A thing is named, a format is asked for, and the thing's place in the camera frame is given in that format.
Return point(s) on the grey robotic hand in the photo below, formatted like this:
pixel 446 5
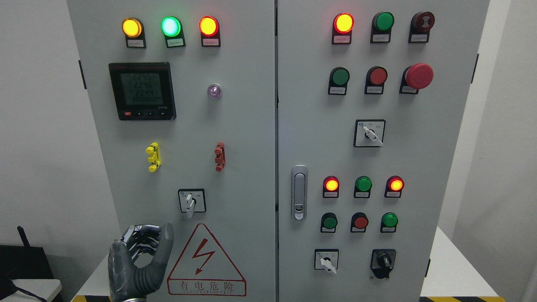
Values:
pixel 138 261

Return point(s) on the white rotary selector switch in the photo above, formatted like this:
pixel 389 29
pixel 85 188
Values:
pixel 192 201

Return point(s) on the yellow indicator light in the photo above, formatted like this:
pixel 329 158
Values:
pixel 133 30

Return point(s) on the green lit indicator light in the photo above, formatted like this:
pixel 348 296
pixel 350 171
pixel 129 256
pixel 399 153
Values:
pixel 173 32

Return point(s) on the red high voltage warning sticker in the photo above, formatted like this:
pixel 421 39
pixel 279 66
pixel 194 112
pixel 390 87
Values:
pixel 205 269

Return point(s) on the black device with antenna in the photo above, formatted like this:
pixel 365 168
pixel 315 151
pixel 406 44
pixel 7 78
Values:
pixel 22 262

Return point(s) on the yellow terminal connector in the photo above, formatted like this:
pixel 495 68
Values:
pixel 153 156

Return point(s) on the red terminal connector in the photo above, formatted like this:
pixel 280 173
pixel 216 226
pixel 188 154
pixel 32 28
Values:
pixel 220 156

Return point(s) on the black digital power meter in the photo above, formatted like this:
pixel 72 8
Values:
pixel 143 90

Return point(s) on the grey cabinet left door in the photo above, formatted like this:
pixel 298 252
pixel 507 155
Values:
pixel 240 200

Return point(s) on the grey cabinet door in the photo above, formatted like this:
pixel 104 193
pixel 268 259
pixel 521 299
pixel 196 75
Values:
pixel 317 129
pixel 240 200

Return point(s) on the small purple clear lamp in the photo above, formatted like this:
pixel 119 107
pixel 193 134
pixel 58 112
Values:
pixel 214 91

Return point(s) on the green button lower left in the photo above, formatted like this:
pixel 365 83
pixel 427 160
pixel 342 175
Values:
pixel 329 223

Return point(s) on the red lit indicator lower left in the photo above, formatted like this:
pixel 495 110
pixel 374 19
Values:
pixel 331 187

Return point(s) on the red lit indicator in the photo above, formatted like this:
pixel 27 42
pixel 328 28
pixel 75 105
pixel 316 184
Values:
pixel 342 28
pixel 394 187
pixel 331 187

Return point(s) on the red button lower middle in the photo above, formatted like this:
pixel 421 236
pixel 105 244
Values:
pixel 359 223

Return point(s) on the green indicator lower middle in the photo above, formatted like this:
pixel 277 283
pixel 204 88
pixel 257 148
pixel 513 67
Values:
pixel 363 186

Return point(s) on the red lit indicator left door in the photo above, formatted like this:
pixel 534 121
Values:
pixel 209 32

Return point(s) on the green button lower right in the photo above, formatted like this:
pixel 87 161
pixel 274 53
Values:
pixel 389 223

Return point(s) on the red lit indicator lower right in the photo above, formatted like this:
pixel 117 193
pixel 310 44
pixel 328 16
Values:
pixel 394 187

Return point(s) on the green button second row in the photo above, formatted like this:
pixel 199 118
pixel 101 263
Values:
pixel 338 81

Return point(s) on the grey cabinet right door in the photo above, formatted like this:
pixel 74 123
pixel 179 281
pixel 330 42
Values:
pixel 317 129

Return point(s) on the red button second row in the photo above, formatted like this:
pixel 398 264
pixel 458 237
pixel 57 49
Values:
pixel 375 79

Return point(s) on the red lit indicator top right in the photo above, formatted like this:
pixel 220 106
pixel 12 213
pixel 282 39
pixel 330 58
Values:
pixel 342 28

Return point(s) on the white table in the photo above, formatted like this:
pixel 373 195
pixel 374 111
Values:
pixel 449 275

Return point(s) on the red emergency stop button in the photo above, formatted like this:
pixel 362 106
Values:
pixel 416 77

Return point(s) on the green button top row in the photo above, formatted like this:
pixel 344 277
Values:
pixel 382 24

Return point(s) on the dark red buzzer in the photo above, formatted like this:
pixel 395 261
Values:
pixel 420 27

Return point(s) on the silver door lock handle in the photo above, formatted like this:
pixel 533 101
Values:
pixel 298 194

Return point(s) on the white selector switch right lower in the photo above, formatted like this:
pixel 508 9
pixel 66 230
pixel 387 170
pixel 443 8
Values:
pixel 327 260

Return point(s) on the black key selector switch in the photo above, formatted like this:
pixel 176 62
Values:
pixel 382 262

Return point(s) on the white selector switch right upper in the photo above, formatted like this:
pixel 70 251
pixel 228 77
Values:
pixel 369 133

